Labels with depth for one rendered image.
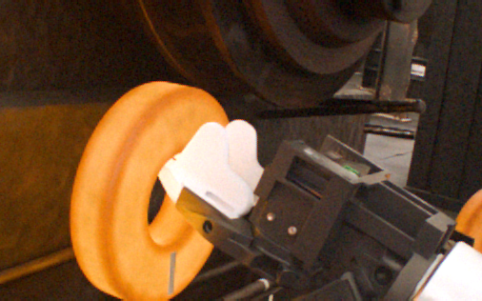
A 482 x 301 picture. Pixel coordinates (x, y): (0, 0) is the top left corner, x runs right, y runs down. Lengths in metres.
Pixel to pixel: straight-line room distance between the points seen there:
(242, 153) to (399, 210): 0.13
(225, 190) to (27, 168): 0.16
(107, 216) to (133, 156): 0.04
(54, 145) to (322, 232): 0.23
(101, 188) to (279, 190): 0.11
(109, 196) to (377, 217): 0.16
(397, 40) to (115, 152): 9.17
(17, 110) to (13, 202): 0.07
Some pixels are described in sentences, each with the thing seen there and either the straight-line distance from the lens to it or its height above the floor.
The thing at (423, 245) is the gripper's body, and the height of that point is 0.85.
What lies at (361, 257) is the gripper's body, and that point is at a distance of 0.49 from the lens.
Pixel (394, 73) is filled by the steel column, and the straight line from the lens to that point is 9.63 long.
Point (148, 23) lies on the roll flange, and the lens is 0.62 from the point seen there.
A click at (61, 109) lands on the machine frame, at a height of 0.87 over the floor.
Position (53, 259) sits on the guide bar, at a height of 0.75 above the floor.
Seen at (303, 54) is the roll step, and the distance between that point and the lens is 0.67.
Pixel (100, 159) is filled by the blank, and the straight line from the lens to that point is 0.51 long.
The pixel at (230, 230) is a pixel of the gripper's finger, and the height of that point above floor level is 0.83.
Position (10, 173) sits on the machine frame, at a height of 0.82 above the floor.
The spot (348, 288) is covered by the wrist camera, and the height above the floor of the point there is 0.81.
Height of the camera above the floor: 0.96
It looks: 12 degrees down
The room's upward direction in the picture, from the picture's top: 9 degrees clockwise
